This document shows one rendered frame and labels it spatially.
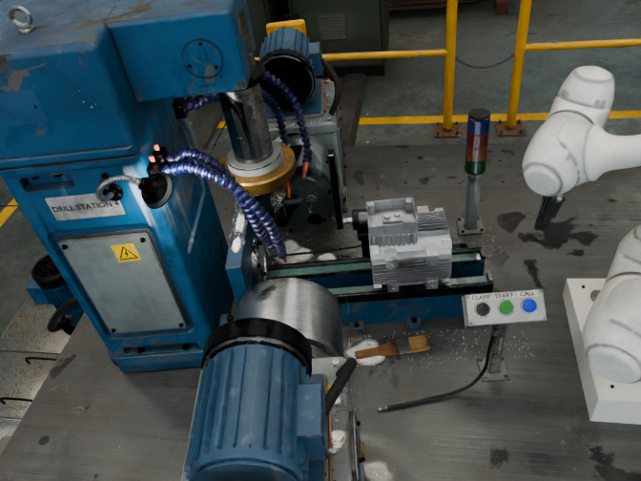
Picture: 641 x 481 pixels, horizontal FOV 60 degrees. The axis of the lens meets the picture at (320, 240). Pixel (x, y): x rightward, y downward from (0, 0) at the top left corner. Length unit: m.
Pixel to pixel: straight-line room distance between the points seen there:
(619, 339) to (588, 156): 0.37
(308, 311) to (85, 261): 0.52
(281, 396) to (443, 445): 0.63
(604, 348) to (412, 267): 0.47
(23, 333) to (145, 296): 1.21
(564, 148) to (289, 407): 0.66
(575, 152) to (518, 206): 0.90
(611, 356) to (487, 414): 0.35
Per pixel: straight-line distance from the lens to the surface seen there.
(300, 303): 1.19
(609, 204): 2.05
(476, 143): 1.66
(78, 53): 1.06
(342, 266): 1.59
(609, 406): 1.44
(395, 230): 1.38
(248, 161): 1.26
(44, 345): 2.45
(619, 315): 1.25
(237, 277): 1.35
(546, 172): 1.08
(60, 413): 1.69
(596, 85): 1.21
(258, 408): 0.83
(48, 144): 1.18
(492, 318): 1.29
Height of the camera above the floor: 2.04
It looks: 42 degrees down
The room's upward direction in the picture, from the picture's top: 9 degrees counter-clockwise
